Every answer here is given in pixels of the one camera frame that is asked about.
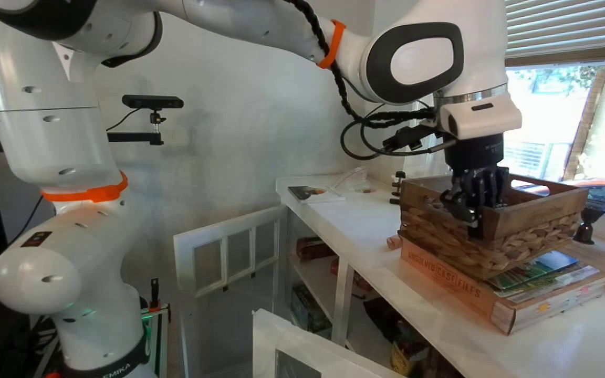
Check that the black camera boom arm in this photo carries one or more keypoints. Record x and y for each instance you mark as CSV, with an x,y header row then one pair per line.
x,y
138,137

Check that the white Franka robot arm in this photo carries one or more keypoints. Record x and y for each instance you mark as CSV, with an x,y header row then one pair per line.
x,y
52,280

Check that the white glass cabinet door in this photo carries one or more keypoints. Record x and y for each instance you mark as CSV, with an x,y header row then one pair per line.
x,y
186,273

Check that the woven wicker basket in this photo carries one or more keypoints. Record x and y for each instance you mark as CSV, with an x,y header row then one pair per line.
x,y
525,231

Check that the black funnel-shaped mount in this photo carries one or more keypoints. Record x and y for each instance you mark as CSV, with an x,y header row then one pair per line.
x,y
588,233

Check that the slanted book row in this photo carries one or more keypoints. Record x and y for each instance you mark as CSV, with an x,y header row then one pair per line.
x,y
310,308

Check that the small wooden piece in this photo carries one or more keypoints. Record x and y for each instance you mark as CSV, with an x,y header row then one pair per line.
x,y
393,242

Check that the clear plastic bag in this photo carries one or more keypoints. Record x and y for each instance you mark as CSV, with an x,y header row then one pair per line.
x,y
353,181

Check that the white green framed panel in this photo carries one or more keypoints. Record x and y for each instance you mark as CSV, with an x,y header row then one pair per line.
x,y
164,336

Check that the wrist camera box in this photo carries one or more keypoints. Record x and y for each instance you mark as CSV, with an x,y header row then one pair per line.
x,y
482,117

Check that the white horizontal window blind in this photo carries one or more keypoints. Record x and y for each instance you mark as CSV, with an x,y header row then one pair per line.
x,y
567,32

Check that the black stereo camera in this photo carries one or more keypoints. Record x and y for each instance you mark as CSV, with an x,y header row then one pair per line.
x,y
153,102

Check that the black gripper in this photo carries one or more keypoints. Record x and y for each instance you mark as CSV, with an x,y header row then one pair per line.
x,y
478,154

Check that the white counter cabinet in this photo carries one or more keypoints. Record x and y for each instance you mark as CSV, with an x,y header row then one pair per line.
x,y
344,295

